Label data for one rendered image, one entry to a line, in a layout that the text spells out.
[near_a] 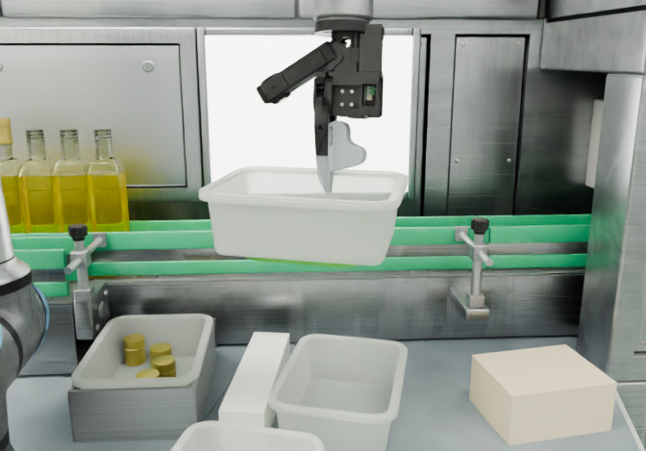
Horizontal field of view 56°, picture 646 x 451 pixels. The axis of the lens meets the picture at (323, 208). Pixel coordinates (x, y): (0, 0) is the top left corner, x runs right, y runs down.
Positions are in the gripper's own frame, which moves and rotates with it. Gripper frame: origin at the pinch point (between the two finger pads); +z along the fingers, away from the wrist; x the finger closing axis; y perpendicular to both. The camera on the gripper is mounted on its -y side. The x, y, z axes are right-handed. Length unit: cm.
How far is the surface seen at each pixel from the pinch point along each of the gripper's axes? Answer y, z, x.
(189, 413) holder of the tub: -17.4, 32.3, -2.8
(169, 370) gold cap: -23.9, 30.0, 5.4
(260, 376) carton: -9.4, 29.3, 4.7
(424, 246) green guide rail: 13.4, 14.0, 32.9
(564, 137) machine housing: 41, -6, 57
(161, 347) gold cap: -27.2, 28.3, 10.0
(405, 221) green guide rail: 9.5, 10.4, 39.0
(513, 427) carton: 26.4, 32.6, 3.4
